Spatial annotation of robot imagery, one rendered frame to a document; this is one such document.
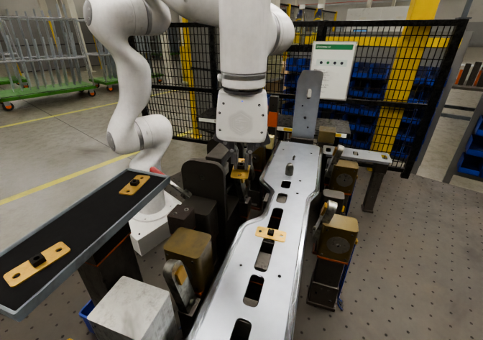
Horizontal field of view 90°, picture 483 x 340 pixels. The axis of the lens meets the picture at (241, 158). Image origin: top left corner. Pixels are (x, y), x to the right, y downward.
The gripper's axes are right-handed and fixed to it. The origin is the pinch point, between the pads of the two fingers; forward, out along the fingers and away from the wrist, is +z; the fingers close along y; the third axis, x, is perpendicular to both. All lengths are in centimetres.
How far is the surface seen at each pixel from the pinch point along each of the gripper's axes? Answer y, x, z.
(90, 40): -771, 1016, 43
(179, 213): -14.9, -2.7, 15.3
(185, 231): -12.2, -6.5, 17.2
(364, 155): 50, 56, 25
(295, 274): 14.1, -8.8, 24.9
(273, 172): 9.1, 36.2, 25.5
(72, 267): -24.8, -23.8, 9.1
